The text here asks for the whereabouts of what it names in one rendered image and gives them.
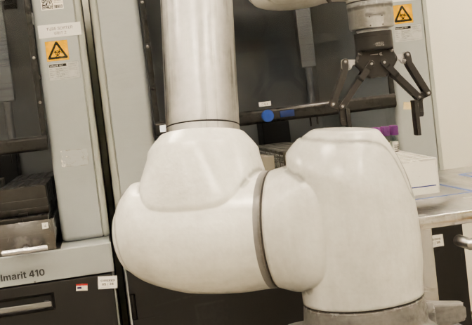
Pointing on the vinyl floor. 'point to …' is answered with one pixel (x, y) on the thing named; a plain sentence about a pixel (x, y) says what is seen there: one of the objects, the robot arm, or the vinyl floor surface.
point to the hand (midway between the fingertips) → (383, 133)
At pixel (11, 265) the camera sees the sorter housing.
